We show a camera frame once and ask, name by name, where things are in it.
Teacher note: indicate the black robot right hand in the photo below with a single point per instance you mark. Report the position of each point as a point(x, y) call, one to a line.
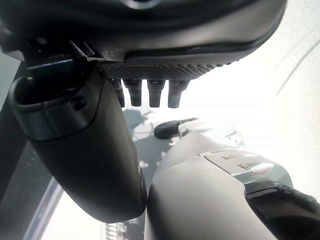
point(87, 150)

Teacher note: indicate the black robot right foot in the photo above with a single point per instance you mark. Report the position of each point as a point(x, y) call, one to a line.
point(167, 128)

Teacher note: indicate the silver robot right leg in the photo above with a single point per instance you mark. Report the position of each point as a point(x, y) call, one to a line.
point(200, 200)

